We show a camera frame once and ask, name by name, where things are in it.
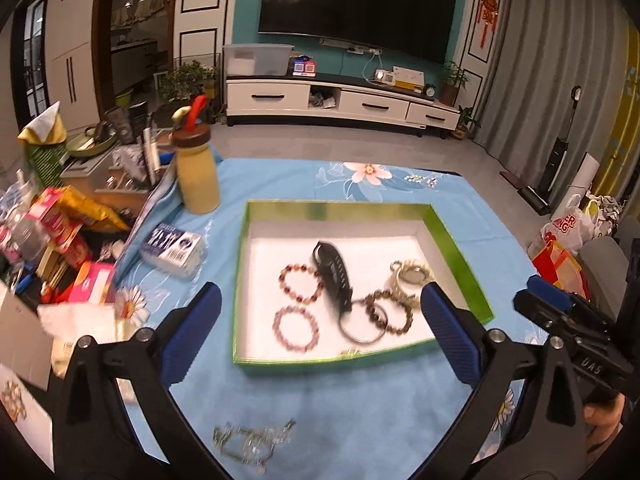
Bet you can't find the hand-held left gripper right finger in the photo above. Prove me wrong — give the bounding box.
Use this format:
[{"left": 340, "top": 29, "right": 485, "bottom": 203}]
[{"left": 420, "top": 281, "right": 592, "bottom": 480}]

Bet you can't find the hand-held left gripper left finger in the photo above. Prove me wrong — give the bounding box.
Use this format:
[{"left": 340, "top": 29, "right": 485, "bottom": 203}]
[{"left": 50, "top": 281, "right": 223, "bottom": 480}]

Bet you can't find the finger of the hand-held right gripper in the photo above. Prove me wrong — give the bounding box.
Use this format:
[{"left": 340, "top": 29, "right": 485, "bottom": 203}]
[
  {"left": 527, "top": 276, "right": 609, "bottom": 329},
  {"left": 514, "top": 290, "right": 609, "bottom": 344}
]

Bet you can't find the brown bead bracelet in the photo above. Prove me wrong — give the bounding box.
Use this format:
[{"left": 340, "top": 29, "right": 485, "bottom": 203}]
[{"left": 364, "top": 289, "right": 415, "bottom": 336}]

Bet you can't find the pink bead bracelet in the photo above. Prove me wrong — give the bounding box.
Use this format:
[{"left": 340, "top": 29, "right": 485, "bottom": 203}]
[{"left": 273, "top": 305, "right": 319, "bottom": 352}]

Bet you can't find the red bead bracelet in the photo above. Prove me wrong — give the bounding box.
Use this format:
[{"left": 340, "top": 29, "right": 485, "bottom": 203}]
[{"left": 278, "top": 263, "right": 322, "bottom": 305}]

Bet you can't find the grey metal bangle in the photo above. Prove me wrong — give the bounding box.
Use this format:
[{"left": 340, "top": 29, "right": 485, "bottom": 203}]
[{"left": 339, "top": 297, "right": 390, "bottom": 345}]

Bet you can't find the green cardboard box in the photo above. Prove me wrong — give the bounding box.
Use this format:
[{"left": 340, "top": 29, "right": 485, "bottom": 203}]
[{"left": 231, "top": 200, "right": 496, "bottom": 377}]

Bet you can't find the crystal bracelet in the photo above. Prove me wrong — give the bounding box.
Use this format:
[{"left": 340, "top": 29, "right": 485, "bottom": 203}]
[{"left": 212, "top": 419, "right": 297, "bottom": 475}]

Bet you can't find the black wristwatch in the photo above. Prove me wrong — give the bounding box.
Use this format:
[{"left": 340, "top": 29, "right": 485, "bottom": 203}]
[{"left": 312, "top": 241, "right": 355, "bottom": 313}]

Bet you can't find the person's right hand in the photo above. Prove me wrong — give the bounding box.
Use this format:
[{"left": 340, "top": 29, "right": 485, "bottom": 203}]
[{"left": 582, "top": 395, "right": 627, "bottom": 457}]

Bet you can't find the red paper bag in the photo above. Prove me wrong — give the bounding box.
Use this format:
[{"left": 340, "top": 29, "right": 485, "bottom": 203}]
[{"left": 531, "top": 240, "right": 591, "bottom": 296}]

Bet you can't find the grey armchair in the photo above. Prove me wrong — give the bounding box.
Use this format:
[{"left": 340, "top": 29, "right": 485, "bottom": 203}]
[{"left": 580, "top": 235, "right": 633, "bottom": 321}]

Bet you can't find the white printed plastic bag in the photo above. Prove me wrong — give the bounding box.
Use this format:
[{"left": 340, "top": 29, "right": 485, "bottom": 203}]
[{"left": 540, "top": 195, "right": 601, "bottom": 256}]

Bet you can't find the blue white packet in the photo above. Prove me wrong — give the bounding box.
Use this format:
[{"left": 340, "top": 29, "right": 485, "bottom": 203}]
[{"left": 139, "top": 222, "right": 207, "bottom": 281}]

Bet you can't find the pink carton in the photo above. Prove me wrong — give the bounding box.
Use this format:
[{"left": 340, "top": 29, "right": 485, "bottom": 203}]
[{"left": 65, "top": 260, "right": 116, "bottom": 306}]

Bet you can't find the tissue pack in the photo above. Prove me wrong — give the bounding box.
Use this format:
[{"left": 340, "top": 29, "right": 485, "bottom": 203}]
[{"left": 37, "top": 304, "right": 126, "bottom": 376}]

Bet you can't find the upright vacuum cleaner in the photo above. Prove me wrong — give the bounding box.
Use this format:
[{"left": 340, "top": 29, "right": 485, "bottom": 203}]
[{"left": 520, "top": 85, "right": 583, "bottom": 216}]

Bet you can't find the blue floral tablecloth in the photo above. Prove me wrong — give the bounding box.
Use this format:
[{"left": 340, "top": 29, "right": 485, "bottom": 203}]
[{"left": 115, "top": 157, "right": 538, "bottom": 480}]

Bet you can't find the yellow bottle with brown lid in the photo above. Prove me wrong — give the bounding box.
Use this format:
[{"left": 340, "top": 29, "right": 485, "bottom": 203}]
[{"left": 171, "top": 95, "right": 222, "bottom": 215}]

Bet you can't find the yellow snack bag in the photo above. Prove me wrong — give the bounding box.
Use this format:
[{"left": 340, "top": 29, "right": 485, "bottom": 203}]
[{"left": 50, "top": 186, "right": 131, "bottom": 233}]

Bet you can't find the white carton box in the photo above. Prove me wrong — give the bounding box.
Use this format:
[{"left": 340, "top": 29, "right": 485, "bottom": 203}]
[{"left": 0, "top": 280, "right": 54, "bottom": 391}]

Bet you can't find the small potted plant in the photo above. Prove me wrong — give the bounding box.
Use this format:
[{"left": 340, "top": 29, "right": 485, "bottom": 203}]
[{"left": 452, "top": 105, "right": 481, "bottom": 140}]

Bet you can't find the white paper sheet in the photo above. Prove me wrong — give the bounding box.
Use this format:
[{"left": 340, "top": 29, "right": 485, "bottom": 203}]
[{"left": 0, "top": 362, "right": 55, "bottom": 471}]

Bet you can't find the green tray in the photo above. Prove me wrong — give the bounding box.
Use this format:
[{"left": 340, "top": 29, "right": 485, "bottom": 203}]
[{"left": 66, "top": 130, "right": 119, "bottom": 157}]

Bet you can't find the green carton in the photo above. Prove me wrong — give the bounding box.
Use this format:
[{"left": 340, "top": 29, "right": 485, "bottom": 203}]
[{"left": 25, "top": 142, "right": 68, "bottom": 186}]

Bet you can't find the tall potted plant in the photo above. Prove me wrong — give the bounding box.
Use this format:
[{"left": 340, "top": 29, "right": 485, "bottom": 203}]
[{"left": 440, "top": 60, "right": 473, "bottom": 107}]

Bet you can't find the grey curtain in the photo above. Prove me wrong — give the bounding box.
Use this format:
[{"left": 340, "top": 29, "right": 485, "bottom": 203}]
[{"left": 472, "top": 0, "right": 631, "bottom": 196}]

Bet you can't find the potted green plant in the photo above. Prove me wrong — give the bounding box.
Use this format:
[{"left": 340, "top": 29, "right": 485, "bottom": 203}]
[{"left": 159, "top": 60, "right": 221, "bottom": 106}]

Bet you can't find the white television cabinet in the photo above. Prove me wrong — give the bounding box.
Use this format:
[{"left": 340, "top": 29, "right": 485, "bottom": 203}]
[{"left": 225, "top": 72, "right": 461, "bottom": 138}]

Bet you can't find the white device box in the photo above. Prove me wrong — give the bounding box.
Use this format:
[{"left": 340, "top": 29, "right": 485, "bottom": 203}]
[{"left": 392, "top": 66, "right": 426, "bottom": 92}]

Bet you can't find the yellow cloth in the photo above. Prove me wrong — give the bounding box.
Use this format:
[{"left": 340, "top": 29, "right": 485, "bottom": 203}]
[{"left": 17, "top": 101, "right": 68, "bottom": 146}]

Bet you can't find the clear storage bin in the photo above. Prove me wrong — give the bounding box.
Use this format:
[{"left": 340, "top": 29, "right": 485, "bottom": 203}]
[{"left": 222, "top": 43, "right": 295, "bottom": 78}]

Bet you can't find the black framed glass door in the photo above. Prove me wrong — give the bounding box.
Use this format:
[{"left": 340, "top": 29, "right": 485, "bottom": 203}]
[{"left": 12, "top": 0, "right": 51, "bottom": 121}]

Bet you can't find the black television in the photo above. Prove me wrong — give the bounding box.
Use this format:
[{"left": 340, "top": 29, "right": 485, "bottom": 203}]
[{"left": 258, "top": 0, "right": 458, "bottom": 65}]

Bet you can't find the red knot wall decoration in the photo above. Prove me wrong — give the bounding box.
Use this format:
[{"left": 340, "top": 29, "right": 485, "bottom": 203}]
[{"left": 477, "top": 0, "right": 501, "bottom": 51}]

